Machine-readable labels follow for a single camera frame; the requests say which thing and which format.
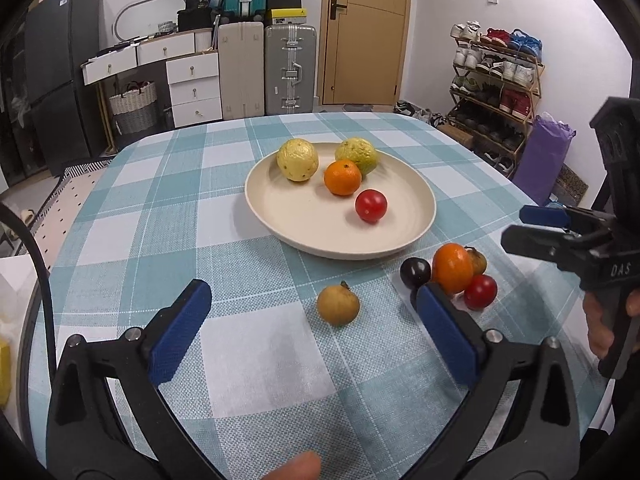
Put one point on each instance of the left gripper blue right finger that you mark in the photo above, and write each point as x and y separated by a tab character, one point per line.
518	419

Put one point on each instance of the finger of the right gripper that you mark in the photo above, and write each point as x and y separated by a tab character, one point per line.
567	254
583	223

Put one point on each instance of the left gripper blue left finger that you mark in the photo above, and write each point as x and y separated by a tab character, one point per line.
107	418

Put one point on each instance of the brown longan fruit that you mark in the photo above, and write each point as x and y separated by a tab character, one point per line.
338	305
479	261

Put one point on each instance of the red cherry tomato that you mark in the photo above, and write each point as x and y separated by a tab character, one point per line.
371	206
481	292

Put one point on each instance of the orange tangerine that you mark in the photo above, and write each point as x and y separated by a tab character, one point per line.
452	268
342	178

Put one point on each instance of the dark purple cherry tomato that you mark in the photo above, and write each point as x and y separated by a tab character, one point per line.
415	272

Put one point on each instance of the green yellow guava fruit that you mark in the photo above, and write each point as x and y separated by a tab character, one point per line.
359	151

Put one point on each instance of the yellow pale guava fruit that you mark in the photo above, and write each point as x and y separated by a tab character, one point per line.
298	160

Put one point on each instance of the person's right hand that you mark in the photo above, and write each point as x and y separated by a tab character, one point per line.
600	338

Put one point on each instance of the person's left hand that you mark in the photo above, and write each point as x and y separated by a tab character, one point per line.
304	466

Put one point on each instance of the purple bag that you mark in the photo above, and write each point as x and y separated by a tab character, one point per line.
543	157

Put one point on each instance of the wooden shoe rack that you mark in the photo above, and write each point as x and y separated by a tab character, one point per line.
495	89

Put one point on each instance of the teal checkered tablecloth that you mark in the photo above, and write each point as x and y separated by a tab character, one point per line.
266	378

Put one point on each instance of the cream round plate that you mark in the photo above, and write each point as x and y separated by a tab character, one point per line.
310	218

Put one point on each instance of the wooden door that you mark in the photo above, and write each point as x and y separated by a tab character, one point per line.
362	51

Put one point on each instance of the woven laundry basket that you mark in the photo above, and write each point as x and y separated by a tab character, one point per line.
135	109

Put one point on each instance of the silver suitcase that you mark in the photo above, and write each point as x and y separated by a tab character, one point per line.
290	68

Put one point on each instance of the white drawer desk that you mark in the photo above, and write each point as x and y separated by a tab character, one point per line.
191	67

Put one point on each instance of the beige suitcase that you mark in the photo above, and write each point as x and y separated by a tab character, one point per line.
241	68

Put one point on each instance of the black refrigerator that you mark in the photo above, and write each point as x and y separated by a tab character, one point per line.
60	35

